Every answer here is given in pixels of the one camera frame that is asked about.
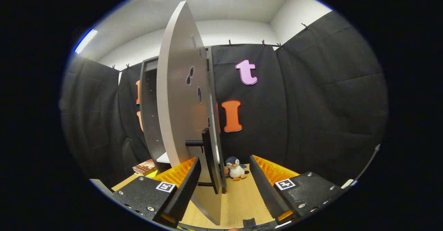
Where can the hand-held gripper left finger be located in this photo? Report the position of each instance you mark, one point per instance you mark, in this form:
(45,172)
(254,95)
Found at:
(185,189)

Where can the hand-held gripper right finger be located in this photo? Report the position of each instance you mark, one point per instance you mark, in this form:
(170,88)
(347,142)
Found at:
(264,186)

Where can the grey shoe cabinet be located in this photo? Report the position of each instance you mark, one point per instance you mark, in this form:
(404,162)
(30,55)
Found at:
(150,120)

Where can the penguin plush toy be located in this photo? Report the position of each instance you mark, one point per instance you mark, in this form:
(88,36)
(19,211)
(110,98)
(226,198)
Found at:
(236,170)

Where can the brown book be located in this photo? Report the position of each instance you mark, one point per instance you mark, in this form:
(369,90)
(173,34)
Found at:
(144,168)

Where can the black backdrop cloth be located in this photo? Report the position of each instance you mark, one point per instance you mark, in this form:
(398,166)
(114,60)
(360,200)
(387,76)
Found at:
(311,103)

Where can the row of black cloth clips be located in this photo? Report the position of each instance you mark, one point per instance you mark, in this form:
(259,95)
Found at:
(263,43)

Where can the narrow ceiling light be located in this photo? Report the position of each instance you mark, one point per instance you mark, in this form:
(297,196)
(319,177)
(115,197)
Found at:
(86,41)

